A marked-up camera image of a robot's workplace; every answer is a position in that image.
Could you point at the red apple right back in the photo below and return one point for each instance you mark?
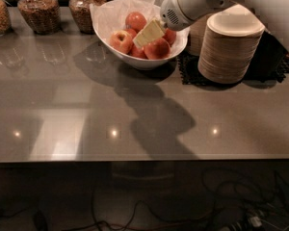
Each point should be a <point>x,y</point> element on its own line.
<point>170,36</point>

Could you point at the right glass jar of cereal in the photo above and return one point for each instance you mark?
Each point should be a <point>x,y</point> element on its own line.
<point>81,13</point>

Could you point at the red apple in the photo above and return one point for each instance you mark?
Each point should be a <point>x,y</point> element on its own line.
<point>135,21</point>
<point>137,52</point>
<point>158,49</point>
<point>170,36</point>
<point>131,32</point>

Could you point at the red apple front right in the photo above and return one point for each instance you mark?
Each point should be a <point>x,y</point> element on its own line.
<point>158,49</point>

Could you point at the red apple front middle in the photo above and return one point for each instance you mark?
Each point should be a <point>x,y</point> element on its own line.
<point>137,52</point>

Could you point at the yellow-red apple left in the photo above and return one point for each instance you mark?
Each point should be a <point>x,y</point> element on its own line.
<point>121,41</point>

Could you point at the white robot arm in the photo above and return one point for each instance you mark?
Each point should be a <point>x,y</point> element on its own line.
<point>273,14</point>

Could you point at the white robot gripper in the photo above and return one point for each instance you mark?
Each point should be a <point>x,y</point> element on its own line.
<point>173,13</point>

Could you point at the red apple top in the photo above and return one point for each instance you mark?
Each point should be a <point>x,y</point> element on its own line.
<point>135,21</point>

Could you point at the white oval bowl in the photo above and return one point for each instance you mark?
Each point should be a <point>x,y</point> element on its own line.
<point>178,46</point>

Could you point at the middle glass jar of cereal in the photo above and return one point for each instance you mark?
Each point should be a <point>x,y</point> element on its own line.
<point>42,16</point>

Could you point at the red apple behind left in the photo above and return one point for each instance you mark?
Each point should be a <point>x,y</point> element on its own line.
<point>131,32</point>

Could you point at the front stack of paper bowls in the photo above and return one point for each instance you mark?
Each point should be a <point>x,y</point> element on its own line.
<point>230,41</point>

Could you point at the white paper liner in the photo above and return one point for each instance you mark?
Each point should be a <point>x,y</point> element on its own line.
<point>111,17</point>

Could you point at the power strip under table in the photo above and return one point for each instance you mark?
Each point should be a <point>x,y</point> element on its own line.
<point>249,223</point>

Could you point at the stack of paper bowls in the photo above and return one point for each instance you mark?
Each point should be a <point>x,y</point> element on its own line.
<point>230,41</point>
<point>196,36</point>

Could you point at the back stack of paper bowls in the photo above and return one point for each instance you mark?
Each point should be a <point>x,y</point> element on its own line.
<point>196,36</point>

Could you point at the black mesh mat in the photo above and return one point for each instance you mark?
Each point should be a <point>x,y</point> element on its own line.
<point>270,62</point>

